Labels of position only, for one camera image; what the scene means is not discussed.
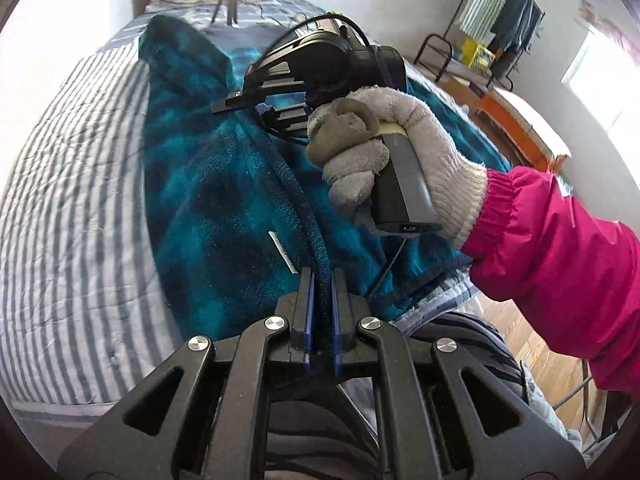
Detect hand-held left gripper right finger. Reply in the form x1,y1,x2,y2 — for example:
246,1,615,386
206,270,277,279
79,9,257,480
330,269,586,480

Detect blue white striped quilt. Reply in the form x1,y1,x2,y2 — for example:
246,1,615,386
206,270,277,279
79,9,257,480
0,45,483,411

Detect yellow box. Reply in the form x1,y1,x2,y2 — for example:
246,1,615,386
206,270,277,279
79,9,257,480
462,37,496,68

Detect striped hanging towel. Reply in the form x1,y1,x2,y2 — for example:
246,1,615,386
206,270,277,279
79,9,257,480
460,0,516,36

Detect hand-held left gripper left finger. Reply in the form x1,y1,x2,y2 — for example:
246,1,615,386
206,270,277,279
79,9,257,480
57,267,318,480

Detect window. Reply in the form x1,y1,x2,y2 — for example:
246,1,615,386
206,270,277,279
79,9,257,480
562,27,640,133

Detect blue hanging jeans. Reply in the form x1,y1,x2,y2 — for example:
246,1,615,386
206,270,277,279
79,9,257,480
522,0,546,56

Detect floral window valance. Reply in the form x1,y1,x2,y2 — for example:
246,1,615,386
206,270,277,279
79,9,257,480
577,0,640,46

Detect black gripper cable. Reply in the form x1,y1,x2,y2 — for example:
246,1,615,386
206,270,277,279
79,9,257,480
265,12,381,78

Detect person's right forearm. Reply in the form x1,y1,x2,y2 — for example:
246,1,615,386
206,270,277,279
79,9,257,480
460,165,640,392

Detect teal plaid fleece garment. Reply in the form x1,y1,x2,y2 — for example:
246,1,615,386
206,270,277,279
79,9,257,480
137,14,513,346

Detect flat cardboard box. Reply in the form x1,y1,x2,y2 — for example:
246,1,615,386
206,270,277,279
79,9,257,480
440,57,501,101

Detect black metal clothes rack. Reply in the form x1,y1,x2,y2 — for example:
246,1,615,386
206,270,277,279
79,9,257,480
414,0,547,95

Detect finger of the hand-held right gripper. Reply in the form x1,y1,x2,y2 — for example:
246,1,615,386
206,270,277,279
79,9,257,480
256,101,309,143
211,39,302,114

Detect person's right hand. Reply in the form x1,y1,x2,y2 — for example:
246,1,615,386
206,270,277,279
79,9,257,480
306,86,488,251

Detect dark teal hanging jacket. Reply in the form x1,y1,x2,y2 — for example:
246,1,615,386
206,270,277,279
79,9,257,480
492,0,533,61

